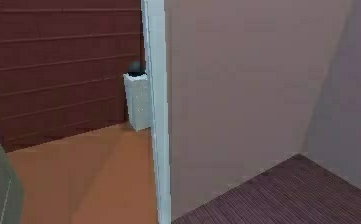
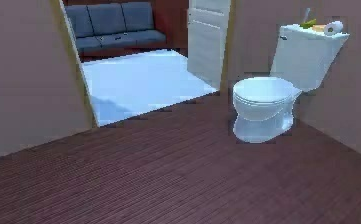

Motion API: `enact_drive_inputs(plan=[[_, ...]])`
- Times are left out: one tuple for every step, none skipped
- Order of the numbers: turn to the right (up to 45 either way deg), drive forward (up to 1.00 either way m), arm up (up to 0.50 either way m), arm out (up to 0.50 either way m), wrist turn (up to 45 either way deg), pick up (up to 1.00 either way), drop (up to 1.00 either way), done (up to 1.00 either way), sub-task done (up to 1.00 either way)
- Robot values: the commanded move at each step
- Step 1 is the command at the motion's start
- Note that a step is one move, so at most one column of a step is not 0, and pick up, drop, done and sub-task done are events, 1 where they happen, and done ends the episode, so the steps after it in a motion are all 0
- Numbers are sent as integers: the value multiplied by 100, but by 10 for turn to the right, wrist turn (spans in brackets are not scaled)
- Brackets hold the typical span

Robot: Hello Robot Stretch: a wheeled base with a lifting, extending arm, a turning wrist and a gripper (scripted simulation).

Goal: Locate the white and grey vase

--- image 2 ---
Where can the white toilet paper roll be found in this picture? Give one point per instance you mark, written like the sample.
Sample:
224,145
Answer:
332,28

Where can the orange soap bar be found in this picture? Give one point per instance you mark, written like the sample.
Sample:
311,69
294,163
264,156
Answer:
318,28

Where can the blue grey sofa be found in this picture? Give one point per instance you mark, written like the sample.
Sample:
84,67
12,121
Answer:
114,23

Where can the white room door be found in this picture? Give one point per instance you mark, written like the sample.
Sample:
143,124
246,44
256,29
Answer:
206,40

